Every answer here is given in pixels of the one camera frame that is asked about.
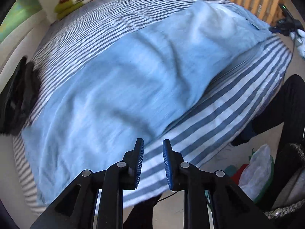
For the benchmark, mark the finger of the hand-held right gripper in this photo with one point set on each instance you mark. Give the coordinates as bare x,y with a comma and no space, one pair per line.
277,29

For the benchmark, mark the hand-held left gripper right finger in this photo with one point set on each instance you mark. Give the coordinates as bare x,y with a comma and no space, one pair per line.
168,167

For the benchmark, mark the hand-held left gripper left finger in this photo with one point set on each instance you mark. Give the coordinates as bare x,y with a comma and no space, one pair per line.
139,164

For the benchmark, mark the person's right hand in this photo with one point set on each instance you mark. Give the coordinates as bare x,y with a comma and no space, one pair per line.
300,45

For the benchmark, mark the blue white striped quilt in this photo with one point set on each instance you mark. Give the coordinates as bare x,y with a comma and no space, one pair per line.
214,124

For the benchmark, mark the red cloth item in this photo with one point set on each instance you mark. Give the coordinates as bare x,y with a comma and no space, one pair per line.
238,174

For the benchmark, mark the person's black trouser leg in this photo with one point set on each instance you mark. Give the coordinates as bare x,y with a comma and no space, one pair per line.
281,107

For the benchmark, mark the white plastic bag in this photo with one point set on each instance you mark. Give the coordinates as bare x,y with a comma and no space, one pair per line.
257,171

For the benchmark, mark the black fur trimmed jacket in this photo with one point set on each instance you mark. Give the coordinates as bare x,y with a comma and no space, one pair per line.
290,171

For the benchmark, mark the landscape wall tapestry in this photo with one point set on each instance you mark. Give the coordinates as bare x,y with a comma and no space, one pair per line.
16,12

